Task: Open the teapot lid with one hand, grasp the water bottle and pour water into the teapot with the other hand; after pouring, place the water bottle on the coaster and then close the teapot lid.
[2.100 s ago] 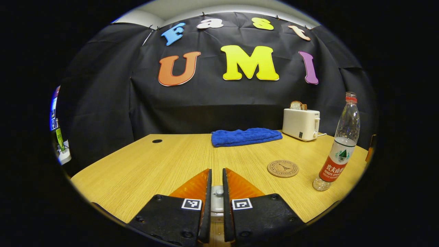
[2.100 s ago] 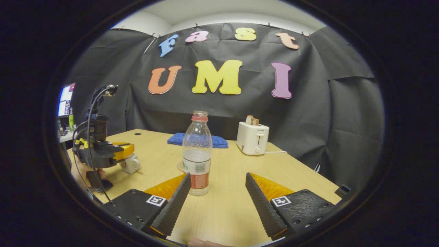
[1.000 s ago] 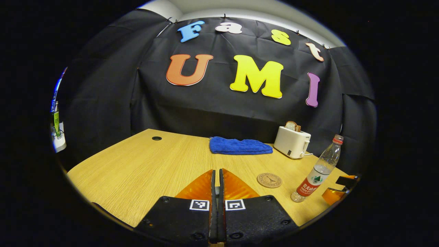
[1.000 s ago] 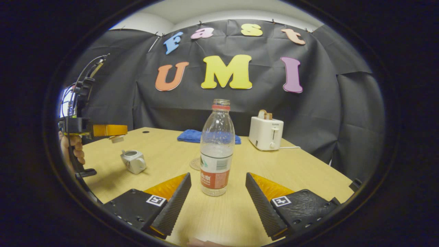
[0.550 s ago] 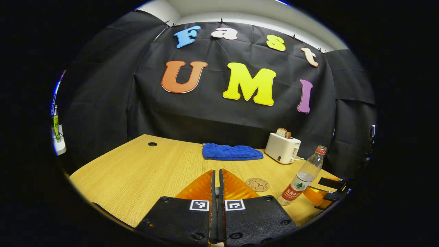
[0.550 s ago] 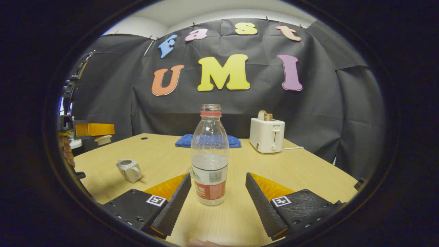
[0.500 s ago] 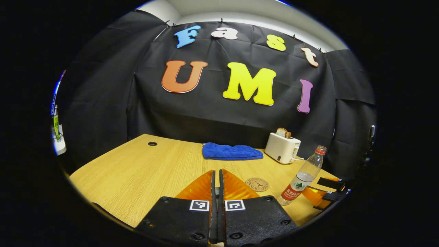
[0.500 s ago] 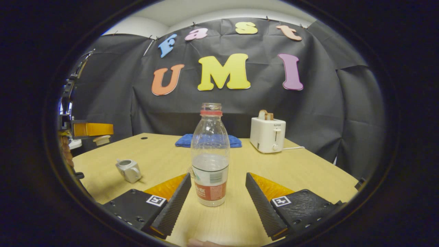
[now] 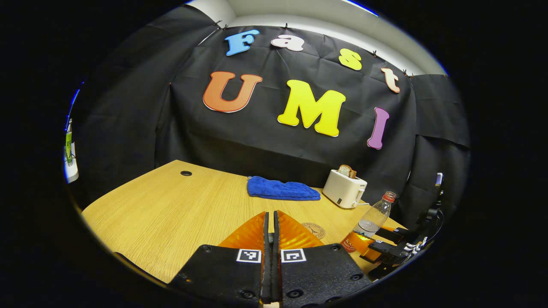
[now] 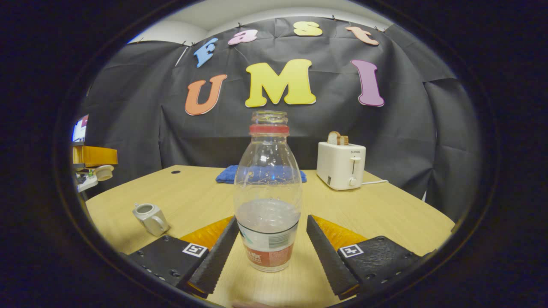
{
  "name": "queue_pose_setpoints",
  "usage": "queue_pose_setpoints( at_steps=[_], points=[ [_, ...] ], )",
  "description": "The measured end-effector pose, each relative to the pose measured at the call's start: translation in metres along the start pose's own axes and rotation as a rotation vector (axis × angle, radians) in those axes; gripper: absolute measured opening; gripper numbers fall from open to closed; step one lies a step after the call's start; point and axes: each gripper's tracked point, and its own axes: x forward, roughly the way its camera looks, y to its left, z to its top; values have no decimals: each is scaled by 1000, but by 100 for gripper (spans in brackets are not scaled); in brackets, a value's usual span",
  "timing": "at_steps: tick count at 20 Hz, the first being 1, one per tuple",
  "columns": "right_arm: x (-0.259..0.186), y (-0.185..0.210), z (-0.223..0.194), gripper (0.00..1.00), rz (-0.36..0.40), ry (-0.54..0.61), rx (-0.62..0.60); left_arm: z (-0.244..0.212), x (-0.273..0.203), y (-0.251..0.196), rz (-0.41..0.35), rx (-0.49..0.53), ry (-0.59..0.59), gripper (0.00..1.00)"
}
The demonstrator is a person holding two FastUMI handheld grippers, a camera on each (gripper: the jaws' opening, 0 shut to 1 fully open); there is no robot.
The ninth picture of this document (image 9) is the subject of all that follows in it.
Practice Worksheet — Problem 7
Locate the white side table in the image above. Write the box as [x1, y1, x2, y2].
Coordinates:
[64, 143, 80, 184]

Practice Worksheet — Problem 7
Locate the round brown coaster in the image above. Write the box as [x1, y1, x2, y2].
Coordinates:
[301, 222, 326, 239]

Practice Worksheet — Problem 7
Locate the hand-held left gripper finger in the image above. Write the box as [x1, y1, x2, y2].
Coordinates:
[273, 210, 372, 306]
[169, 211, 269, 306]

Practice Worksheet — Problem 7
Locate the white toaster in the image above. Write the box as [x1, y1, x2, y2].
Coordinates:
[323, 169, 368, 209]

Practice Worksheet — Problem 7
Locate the blue folded towel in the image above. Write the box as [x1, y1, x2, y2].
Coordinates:
[247, 176, 321, 201]

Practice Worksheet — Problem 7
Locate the green glass bottle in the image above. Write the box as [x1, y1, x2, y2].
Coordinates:
[65, 120, 73, 166]

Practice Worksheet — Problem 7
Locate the black backdrop cloth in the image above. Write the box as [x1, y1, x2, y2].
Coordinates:
[71, 6, 471, 231]

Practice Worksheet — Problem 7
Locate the clear plastic water bottle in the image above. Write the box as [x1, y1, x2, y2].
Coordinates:
[341, 191, 397, 254]

